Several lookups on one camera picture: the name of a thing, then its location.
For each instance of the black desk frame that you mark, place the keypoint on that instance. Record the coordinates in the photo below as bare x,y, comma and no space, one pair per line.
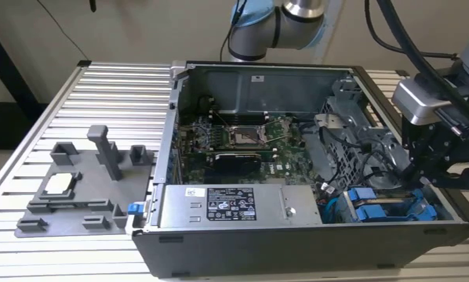
6,126

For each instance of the silver CPU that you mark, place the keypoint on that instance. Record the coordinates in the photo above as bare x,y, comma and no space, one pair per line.
60,182

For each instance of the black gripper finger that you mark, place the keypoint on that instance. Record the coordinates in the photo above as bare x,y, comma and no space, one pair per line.
414,171
461,176

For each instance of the blue case latch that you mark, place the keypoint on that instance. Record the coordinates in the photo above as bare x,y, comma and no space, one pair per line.
135,208

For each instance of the metal drive cage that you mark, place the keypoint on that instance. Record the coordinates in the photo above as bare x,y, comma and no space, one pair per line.
347,132

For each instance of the black PC case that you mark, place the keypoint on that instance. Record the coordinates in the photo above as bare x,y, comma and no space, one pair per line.
257,255

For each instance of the silver power supply unit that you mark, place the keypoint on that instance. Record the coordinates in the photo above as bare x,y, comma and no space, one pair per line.
233,205

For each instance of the blue disk bay bracket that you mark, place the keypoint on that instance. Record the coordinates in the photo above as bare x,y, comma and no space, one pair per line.
368,212

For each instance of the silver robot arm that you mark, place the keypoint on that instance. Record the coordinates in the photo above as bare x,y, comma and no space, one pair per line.
257,38

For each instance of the blue disk carrier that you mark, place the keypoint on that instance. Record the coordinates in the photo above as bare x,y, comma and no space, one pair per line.
362,195

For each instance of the CPU socket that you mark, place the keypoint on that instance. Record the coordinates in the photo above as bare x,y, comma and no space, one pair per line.
240,136

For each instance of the green motherboard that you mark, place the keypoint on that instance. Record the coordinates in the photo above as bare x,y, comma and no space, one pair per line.
292,164

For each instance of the thin metal locking lever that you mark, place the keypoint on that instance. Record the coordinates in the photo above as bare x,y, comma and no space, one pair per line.
253,133
220,120

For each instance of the black graphics card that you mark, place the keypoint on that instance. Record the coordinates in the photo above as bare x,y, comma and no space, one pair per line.
236,163

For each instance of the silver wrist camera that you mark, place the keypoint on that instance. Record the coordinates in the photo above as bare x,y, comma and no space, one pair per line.
418,100

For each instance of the grey parts rack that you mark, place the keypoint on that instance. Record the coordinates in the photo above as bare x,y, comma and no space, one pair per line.
89,182

